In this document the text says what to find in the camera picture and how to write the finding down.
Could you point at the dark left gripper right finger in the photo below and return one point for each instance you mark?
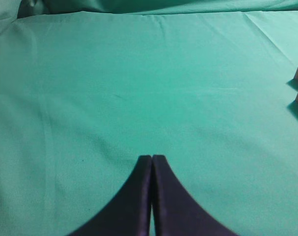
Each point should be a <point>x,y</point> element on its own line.
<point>176,213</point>

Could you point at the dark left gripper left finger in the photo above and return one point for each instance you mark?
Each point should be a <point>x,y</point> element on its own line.
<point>128,212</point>

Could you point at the green cloth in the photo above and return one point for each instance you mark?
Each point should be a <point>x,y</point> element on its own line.
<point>87,86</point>

